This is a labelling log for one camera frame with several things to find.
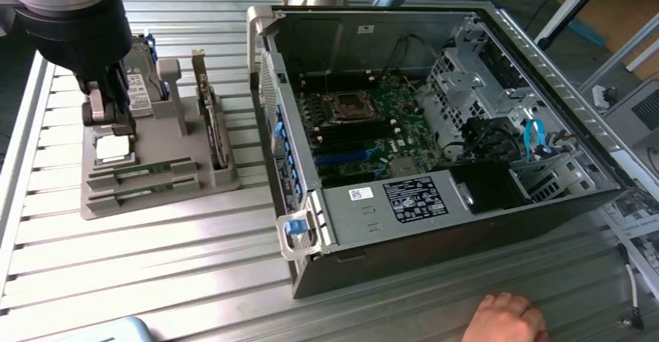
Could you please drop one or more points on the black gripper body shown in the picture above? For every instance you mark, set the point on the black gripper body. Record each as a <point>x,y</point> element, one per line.
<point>78,37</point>

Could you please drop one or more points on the green RAM stick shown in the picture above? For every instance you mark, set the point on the green RAM stick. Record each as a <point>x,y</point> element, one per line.
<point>144,190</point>
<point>147,169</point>

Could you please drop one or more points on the black RAM slot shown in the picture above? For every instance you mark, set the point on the black RAM slot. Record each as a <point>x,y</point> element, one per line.
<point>354,128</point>
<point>360,138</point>
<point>358,133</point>
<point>350,123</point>

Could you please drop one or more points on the person's bare hand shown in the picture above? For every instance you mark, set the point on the person's bare hand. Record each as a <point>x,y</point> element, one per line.
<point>507,320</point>

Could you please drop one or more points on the hard disk with blue rails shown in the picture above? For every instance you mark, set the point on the hard disk with blue rails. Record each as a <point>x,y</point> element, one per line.
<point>142,83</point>

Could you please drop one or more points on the silver CPU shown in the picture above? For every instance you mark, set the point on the silver CPU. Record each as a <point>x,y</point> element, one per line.
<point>114,149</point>

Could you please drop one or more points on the graphics card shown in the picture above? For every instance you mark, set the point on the graphics card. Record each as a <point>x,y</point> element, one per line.
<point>211,118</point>

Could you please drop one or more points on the grey parts rack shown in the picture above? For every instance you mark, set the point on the grey parts rack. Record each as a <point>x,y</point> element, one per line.
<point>155,199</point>

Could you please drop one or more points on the CPU socket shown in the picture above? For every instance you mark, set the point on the CPU socket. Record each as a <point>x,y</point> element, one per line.
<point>348,107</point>

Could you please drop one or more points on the blue expansion slot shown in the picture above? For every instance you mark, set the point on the blue expansion slot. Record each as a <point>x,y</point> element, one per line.
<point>342,158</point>

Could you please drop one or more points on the blue case latch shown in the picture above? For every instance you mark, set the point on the blue case latch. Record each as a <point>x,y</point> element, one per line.
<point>294,227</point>

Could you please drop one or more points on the green motherboard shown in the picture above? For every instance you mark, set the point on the green motherboard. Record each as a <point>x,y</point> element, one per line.
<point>396,102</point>

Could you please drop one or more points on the grey power supply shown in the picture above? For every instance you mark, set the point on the grey power supply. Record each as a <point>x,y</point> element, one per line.
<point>360,210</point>

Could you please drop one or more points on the grey chipset heat sink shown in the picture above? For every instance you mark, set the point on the grey chipset heat sink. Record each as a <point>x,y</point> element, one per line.
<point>404,167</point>

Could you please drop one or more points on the light blue plastic object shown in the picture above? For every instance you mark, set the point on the light blue plastic object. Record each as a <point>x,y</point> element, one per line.
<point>114,330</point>

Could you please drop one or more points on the metal disk bay cage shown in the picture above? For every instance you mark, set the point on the metal disk bay cage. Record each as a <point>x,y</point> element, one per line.
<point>463,87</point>

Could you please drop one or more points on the black fan shroud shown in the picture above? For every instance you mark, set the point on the black fan shroud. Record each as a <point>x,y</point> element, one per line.
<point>494,187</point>

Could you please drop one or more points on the black open PC case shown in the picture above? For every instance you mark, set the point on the black open PC case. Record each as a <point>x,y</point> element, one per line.
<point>463,249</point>

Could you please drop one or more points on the black tripod pole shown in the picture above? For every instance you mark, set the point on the black tripod pole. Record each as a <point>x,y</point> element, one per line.
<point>576,10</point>

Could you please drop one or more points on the white power strip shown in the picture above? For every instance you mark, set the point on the white power strip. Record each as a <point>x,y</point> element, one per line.
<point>603,95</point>

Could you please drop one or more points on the grey computer box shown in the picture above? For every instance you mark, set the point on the grey computer box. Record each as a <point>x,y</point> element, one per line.
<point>635,114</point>

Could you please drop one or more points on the brown cardboard box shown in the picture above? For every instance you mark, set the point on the brown cardboard box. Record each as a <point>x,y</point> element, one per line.
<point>638,21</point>

